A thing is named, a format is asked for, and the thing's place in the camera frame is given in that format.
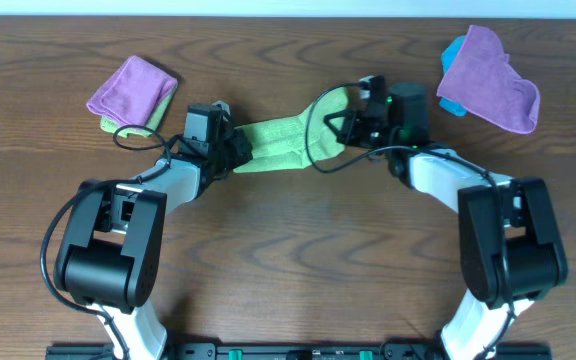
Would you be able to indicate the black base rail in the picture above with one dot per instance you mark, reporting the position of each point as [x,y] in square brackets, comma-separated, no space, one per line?
[210,351]

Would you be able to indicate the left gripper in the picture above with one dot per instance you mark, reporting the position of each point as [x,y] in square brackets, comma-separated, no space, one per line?
[234,147]

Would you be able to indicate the blue cloth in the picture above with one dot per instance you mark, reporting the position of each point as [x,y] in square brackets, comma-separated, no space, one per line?
[447,58]

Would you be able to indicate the light green microfiber cloth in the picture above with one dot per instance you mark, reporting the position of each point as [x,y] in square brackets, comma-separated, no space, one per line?
[279,144]

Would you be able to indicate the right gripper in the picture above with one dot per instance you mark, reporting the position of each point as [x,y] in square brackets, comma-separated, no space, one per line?
[347,134]

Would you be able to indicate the large purple cloth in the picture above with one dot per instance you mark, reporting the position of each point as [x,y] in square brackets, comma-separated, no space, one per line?
[481,79]

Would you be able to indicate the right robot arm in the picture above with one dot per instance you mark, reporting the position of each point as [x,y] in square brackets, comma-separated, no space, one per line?
[511,251]

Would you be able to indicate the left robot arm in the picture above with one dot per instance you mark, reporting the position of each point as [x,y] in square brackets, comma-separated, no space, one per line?
[108,259]

